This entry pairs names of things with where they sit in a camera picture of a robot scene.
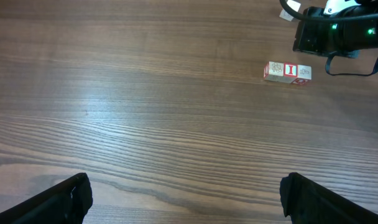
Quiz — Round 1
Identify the black right camera cable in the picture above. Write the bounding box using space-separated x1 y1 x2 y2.
279 0 378 23

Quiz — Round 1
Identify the plain wooden block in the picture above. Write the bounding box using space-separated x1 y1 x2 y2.
279 0 302 22

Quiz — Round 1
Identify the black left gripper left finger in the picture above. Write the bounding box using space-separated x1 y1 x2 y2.
0 172 93 224

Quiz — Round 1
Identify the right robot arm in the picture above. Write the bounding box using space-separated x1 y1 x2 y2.
293 1 378 76

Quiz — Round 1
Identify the wooden block red letter side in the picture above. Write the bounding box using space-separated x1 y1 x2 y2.
292 65 312 85

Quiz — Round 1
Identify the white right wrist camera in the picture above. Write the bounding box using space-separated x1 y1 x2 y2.
323 0 359 16

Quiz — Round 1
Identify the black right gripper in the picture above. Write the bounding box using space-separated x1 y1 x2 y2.
293 21 359 58

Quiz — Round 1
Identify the wooden block red letter I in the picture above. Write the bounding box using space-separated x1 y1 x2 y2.
283 63 298 83

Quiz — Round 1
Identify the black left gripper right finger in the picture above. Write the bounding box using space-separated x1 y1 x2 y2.
279 172 378 224

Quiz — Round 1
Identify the wooden block blue side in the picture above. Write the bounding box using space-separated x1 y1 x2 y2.
264 61 284 82

